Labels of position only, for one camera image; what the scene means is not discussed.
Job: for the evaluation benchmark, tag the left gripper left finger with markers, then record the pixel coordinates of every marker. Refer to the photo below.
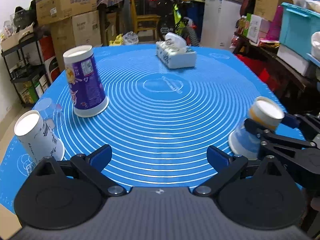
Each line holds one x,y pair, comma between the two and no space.
89,168

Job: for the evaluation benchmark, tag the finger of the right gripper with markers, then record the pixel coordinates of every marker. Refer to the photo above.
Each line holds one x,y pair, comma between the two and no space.
258,130
292,121

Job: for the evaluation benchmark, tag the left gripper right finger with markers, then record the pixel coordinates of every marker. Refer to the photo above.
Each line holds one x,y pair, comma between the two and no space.
228,170

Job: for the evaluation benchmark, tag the cartoon print paper cup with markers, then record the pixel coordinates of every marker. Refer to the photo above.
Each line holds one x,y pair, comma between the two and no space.
264,114

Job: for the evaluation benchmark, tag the clear plastic cup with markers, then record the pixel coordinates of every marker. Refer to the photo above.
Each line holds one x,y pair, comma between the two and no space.
51,112

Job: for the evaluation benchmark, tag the purple white paper cup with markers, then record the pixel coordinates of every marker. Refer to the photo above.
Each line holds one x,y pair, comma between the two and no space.
85,86

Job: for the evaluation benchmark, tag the dark wooden side table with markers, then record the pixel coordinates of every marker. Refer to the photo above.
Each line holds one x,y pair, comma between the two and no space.
298,94

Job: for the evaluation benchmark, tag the red gift bag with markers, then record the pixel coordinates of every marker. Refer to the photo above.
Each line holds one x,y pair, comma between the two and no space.
259,68

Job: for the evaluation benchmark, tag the white foam box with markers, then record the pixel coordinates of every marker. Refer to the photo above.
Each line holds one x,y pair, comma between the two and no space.
298,63

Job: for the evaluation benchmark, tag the white cloth bundle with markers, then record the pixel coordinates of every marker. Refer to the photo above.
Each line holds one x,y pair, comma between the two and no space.
315,45

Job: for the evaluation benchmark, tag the blue silicone baking mat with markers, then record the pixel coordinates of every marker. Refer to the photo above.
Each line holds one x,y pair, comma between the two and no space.
159,122

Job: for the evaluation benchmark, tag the pink gift bag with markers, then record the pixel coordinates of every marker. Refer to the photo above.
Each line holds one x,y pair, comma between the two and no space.
275,25

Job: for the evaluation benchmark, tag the teal plastic storage bin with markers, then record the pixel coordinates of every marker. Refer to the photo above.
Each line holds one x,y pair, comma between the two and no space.
298,25

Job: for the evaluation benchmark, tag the white green product box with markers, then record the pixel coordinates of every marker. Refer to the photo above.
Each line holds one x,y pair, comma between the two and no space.
255,28

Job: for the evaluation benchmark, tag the white tissue pack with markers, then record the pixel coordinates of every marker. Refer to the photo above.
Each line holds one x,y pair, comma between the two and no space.
174,52

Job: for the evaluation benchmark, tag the black metal shelf rack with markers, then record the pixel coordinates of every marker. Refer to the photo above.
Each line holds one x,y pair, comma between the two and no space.
30,80

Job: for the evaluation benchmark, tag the white chest freezer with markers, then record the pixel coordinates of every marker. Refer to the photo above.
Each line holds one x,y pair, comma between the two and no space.
219,23

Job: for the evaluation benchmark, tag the white plastic bag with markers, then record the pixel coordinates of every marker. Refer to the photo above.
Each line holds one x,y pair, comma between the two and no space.
130,38

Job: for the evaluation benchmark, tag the lower cardboard box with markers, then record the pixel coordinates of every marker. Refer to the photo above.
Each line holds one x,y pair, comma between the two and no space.
83,29

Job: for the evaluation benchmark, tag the wooden yellow chair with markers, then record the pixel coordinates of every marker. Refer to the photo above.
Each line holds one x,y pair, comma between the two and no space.
143,22

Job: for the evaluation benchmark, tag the green black bicycle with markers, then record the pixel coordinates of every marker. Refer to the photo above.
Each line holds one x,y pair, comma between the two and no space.
174,19

